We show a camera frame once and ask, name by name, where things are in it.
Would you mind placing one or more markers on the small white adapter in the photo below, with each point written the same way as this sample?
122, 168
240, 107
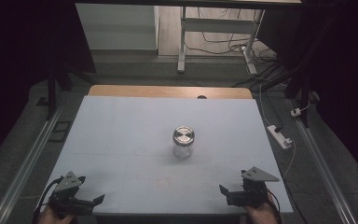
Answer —
295, 112

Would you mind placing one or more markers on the white power strip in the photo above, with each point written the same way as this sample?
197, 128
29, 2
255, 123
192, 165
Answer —
279, 137

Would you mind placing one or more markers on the wooden table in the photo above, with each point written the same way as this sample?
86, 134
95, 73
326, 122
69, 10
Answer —
155, 91

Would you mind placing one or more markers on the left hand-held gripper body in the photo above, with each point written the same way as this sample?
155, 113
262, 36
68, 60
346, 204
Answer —
69, 199

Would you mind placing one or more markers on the person's left hand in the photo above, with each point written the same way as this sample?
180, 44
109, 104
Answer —
53, 217

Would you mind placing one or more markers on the black rectangular floor frame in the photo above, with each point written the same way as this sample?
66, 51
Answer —
53, 132

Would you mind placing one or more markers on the clear glass jar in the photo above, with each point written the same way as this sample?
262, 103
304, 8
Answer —
182, 151

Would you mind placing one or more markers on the black plug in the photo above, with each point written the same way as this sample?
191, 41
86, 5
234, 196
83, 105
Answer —
279, 128

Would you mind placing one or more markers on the grey metal floor rail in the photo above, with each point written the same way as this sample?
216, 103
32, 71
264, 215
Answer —
28, 161
323, 168

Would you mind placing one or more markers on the round silver metal lid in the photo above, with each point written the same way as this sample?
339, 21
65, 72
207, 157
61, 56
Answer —
183, 135

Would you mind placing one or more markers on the person's right hand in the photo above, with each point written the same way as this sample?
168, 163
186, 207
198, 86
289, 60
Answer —
262, 214

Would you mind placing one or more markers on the light blue table mat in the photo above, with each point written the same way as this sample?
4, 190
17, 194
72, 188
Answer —
143, 130

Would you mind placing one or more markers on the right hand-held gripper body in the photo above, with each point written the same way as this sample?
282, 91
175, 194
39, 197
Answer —
251, 190

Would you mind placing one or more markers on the black metal stand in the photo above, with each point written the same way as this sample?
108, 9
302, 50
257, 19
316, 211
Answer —
303, 93
52, 90

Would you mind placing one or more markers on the white desk frame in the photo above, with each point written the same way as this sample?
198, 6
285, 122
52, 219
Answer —
217, 25

